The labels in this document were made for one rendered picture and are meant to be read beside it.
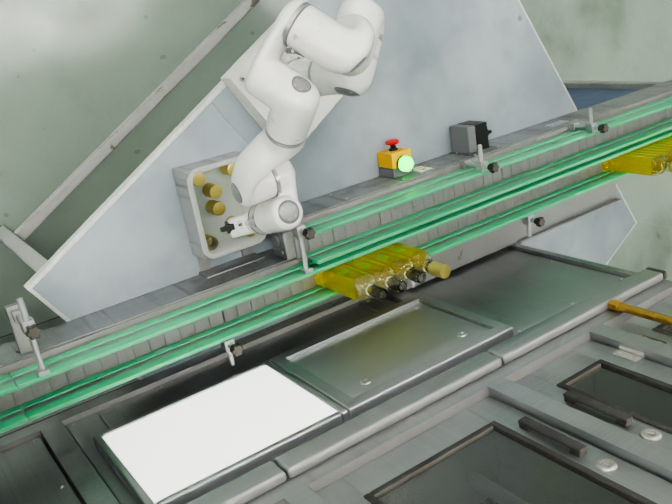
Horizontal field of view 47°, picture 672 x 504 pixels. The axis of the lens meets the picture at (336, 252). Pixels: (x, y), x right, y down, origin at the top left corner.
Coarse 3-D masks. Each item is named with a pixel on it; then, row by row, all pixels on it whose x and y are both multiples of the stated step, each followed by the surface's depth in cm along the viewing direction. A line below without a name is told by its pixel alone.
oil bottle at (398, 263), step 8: (368, 256) 195; (376, 256) 194; (384, 256) 193; (392, 256) 192; (400, 256) 191; (392, 264) 187; (400, 264) 187; (408, 264) 187; (400, 272) 186; (408, 280) 188
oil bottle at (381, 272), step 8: (352, 264) 192; (360, 264) 191; (368, 264) 190; (376, 264) 189; (384, 264) 188; (368, 272) 186; (376, 272) 184; (384, 272) 184; (392, 272) 185; (376, 280) 184; (384, 280) 184
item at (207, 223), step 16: (224, 160) 183; (192, 176) 178; (208, 176) 188; (224, 176) 191; (192, 192) 179; (224, 192) 192; (240, 208) 195; (208, 224) 191; (224, 224) 193; (224, 240) 193; (240, 240) 192; (256, 240) 191; (208, 256) 185
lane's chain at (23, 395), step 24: (600, 168) 253; (528, 192) 236; (480, 216) 227; (408, 240) 213; (288, 288) 194; (168, 312) 177; (240, 312) 188; (168, 336) 178; (96, 360) 170; (120, 360) 173; (48, 384) 165; (0, 408) 160
